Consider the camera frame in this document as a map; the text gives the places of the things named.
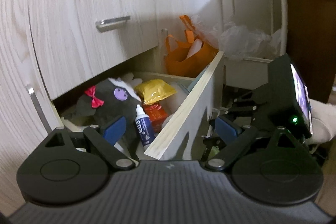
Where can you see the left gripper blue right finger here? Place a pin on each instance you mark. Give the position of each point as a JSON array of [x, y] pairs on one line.
[[226, 129]]

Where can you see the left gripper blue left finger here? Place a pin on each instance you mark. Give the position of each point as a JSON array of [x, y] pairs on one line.
[[114, 130]]

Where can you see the blue white solution bottle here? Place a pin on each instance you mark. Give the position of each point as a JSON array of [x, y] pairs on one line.
[[144, 127]]

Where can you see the wooden drawer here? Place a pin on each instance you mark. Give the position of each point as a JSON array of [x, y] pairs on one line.
[[69, 48], [181, 136]]

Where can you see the upper wooden drawer front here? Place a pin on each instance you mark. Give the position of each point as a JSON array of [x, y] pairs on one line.
[[69, 48]]

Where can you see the white gloved hand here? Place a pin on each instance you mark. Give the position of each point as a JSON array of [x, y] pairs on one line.
[[323, 122]]

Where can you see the black plush toy red bow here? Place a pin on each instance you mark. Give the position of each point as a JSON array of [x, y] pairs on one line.
[[105, 101]]

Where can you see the red orange box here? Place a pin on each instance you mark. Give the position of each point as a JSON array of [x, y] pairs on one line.
[[157, 116]]

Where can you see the yellow foil packet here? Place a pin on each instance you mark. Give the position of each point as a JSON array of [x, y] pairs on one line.
[[153, 91]]

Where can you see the orange fabric bag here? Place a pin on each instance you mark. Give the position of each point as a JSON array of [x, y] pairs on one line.
[[188, 58]]

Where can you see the translucent white plastic bag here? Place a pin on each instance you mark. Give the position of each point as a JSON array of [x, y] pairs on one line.
[[238, 42]]

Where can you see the left cabinet door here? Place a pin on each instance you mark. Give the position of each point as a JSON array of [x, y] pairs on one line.
[[21, 127]]

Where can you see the cabinet door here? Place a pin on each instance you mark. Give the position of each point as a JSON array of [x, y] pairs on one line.
[[168, 13], [21, 127]]

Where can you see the right cabinet door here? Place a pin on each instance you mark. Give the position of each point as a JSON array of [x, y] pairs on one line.
[[168, 13]]

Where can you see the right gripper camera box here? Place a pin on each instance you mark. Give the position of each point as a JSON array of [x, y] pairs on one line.
[[283, 101]]

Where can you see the silver left door handle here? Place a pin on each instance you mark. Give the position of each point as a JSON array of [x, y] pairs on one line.
[[38, 108]]

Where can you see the silver door handle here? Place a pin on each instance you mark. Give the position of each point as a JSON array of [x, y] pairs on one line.
[[164, 34], [38, 108]]

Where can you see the silver upper drawer handle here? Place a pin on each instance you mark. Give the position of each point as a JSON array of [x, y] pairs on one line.
[[111, 24]]

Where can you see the silver right door handle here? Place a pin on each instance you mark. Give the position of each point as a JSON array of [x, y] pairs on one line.
[[164, 34]]

